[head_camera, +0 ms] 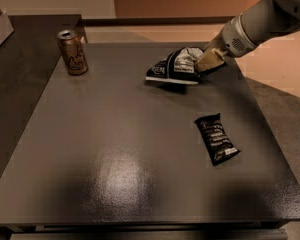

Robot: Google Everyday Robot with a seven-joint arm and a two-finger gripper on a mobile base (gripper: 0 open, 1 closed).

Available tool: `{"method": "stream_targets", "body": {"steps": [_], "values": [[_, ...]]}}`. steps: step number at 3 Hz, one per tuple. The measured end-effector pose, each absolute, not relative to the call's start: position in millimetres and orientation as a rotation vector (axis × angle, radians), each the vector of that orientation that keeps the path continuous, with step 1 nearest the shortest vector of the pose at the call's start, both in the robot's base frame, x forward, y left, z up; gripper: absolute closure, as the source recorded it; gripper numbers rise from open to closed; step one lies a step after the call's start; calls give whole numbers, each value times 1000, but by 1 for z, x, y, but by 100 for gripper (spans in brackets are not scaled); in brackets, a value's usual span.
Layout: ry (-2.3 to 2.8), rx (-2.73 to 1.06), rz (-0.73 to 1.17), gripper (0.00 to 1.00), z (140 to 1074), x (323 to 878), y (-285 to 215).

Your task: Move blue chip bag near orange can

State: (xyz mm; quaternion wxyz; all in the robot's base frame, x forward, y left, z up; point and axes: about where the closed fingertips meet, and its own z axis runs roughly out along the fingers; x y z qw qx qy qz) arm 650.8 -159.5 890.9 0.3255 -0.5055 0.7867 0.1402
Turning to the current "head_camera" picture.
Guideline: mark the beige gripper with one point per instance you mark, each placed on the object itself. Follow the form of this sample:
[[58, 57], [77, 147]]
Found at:
[[232, 39]]

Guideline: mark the blue chip bag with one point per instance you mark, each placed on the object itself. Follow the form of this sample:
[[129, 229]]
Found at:
[[178, 68]]

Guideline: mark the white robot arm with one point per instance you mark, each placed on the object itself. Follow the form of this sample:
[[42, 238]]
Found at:
[[241, 35]]

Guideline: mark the orange soda can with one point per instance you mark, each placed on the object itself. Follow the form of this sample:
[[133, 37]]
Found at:
[[72, 52]]

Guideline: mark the black snack packet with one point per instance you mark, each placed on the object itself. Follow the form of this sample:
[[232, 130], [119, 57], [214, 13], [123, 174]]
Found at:
[[218, 144]]

